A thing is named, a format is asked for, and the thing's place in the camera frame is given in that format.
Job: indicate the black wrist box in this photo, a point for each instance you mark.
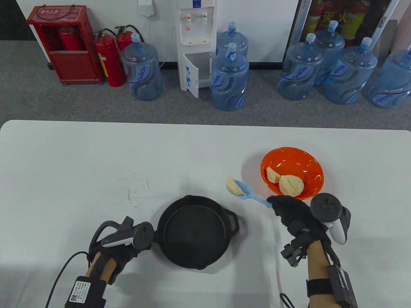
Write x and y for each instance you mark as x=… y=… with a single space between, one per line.
x=342 y=285
x=85 y=292

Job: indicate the white water dispenser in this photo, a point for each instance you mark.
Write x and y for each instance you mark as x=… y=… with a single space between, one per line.
x=196 y=32

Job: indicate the white wall adapter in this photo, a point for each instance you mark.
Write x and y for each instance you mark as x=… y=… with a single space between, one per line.
x=146 y=8

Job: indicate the red extinguisher inside cabinet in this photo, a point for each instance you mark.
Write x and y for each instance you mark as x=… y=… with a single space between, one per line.
x=70 y=40

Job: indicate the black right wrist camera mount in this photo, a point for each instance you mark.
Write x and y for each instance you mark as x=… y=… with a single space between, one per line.
x=292 y=253

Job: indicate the small red fire extinguisher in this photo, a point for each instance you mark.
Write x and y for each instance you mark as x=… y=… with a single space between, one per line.
x=123 y=40

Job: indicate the black right hand controller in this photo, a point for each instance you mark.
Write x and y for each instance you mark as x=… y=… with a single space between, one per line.
x=326 y=207

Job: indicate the person's left hand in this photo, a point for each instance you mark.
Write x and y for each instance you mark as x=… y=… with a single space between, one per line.
x=123 y=258

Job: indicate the large red fire extinguisher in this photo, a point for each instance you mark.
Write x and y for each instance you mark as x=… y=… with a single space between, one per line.
x=110 y=64

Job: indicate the red fire extinguisher cabinet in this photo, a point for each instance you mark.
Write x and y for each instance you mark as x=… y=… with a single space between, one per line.
x=75 y=67

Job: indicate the black left wrist box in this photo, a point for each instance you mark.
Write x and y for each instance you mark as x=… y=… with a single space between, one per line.
x=85 y=292

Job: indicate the orange plastic bowl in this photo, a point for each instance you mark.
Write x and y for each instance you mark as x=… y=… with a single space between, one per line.
x=295 y=158

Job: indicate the pale pink board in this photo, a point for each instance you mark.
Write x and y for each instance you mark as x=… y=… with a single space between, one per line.
x=404 y=35

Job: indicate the person's left forearm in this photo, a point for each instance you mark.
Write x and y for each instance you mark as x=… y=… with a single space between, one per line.
x=104 y=269

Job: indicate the blue dessert shovel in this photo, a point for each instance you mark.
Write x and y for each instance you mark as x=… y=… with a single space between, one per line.
x=249 y=192

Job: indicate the black frying pan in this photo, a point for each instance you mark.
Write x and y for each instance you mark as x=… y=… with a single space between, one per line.
x=192 y=231

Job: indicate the person's right hand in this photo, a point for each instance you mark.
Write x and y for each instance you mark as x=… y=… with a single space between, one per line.
x=295 y=215

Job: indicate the black right wrist box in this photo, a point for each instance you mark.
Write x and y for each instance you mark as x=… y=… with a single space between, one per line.
x=342 y=285

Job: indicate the blue water jug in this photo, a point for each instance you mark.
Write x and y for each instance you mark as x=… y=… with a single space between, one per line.
x=229 y=83
x=300 y=70
x=350 y=77
x=141 y=73
x=332 y=41
x=391 y=83
x=239 y=40

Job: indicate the white framed dark poster board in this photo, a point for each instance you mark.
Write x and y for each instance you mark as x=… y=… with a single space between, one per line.
x=350 y=19

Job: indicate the person's right forearm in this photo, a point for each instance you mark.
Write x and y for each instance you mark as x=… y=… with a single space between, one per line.
x=318 y=260

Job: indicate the black left hand controller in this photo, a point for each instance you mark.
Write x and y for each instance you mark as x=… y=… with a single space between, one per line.
x=141 y=237

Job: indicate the pale yellow dumpling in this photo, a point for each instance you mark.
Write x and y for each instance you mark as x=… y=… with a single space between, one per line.
x=273 y=175
x=297 y=184
x=233 y=186
x=284 y=186

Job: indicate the black hand controller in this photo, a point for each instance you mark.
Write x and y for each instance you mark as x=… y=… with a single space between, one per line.
x=141 y=237
x=326 y=207

